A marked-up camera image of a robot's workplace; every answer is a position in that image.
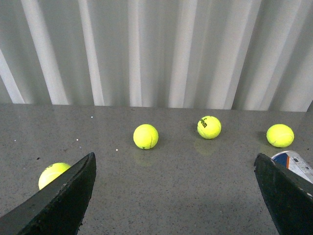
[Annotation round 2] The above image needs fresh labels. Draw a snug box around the far right yellow tennis ball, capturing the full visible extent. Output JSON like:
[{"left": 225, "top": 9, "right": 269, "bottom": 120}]
[{"left": 266, "top": 124, "right": 294, "bottom": 148}]

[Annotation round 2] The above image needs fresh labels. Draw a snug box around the white pleated curtain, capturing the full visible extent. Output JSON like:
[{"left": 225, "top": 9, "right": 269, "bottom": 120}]
[{"left": 0, "top": 0, "right": 313, "bottom": 112}]

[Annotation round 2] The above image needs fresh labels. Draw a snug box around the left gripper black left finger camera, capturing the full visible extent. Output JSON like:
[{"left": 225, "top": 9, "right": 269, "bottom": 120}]
[{"left": 0, "top": 152, "right": 96, "bottom": 235}]

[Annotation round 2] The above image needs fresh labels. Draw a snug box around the clear tennis ball can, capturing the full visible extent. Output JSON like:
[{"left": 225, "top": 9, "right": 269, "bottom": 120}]
[{"left": 271, "top": 150, "right": 313, "bottom": 183}]

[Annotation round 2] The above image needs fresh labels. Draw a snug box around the plain yellow tennis ball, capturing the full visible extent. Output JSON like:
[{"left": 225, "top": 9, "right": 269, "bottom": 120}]
[{"left": 133, "top": 124, "right": 158, "bottom": 150}]

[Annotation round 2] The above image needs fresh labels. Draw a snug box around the yellow tennis ball with logo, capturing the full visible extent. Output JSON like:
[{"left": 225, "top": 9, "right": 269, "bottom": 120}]
[{"left": 197, "top": 116, "right": 222, "bottom": 140}]

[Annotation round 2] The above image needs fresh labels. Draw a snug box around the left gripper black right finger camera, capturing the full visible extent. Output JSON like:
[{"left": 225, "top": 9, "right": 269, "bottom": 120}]
[{"left": 254, "top": 153, "right": 313, "bottom": 235}]

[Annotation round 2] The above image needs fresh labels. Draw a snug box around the tennis ball behind left finger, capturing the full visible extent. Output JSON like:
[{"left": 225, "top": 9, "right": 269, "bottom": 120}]
[{"left": 38, "top": 163, "right": 70, "bottom": 190}]

